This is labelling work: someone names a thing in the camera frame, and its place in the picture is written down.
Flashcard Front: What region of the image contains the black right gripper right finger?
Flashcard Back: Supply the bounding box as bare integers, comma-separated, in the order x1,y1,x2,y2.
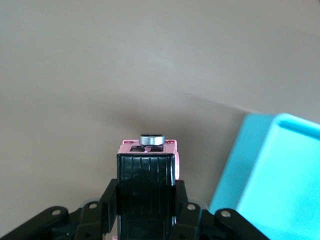
172,180,271,240

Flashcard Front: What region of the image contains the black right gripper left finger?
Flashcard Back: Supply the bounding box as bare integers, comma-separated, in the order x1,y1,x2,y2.
0,178,118,240

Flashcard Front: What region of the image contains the pink jeep toy black roof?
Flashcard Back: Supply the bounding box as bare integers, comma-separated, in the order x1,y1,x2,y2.
112,133,181,240

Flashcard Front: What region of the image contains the turquoise plastic bin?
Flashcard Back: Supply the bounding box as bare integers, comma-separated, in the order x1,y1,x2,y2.
208,112,320,240

